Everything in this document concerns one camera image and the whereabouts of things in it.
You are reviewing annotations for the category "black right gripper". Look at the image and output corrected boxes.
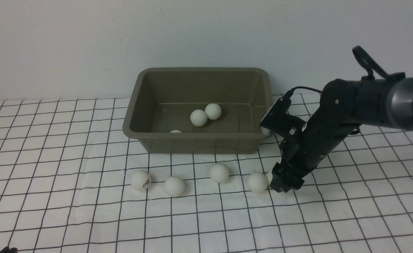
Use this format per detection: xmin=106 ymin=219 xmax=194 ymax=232
xmin=270 ymin=106 xmax=360 ymax=193

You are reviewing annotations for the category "white table-tennis ball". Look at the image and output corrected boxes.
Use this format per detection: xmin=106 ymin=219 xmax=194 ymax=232
xmin=164 ymin=176 xmax=185 ymax=197
xmin=209 ymin=162 xmax=230 ymax=184
xmin=189 ymin=109 xmax=208 ymax=128
xmin=266 ymin=171 xmax=273 ymax=189
xmin=205 ymin=103 xmax=222 ymax=121
xmin=247 ymin=173 xmax=269 ymax=194

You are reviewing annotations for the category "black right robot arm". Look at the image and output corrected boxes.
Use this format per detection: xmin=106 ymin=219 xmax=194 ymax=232
xmin=260 ymin=78 xmax=413 ymax=192

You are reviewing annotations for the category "olive green plastic bin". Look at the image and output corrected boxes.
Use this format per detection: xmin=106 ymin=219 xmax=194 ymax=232
xmin=122 ymin=67 xmax=273 ymax=154

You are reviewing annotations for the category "white black-grid tablecloth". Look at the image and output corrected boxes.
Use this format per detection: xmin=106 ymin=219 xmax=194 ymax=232
xmin=0 ymin=99 xmax=413 ymax=253

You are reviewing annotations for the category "black object at corner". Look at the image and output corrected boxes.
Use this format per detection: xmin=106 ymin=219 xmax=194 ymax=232
xmin=0 ymin=246 xmax=18 ymax=253

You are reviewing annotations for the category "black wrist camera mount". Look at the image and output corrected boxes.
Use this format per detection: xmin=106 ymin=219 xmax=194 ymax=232
xmin=259 ymin=98 xmax=306 ymax=140

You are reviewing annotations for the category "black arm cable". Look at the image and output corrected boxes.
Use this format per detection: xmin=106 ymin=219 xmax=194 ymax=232
xmin=283 ymin=46 xmax=406 ymax=102

